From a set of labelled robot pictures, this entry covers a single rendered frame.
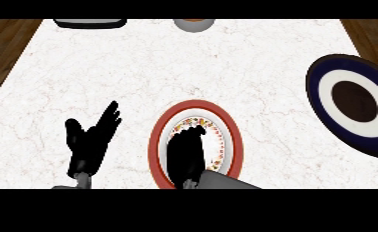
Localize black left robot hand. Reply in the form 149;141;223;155
63;100;124;178

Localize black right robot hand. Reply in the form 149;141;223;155
165;124;208;188

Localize navy and white plate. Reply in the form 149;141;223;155
304;53;378;159

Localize grey round cup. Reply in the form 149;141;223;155
173;18;217;33

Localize red rimmed floral plate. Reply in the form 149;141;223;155
147;99;245;190

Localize black rectangular tray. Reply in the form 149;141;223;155
51;18;128;30

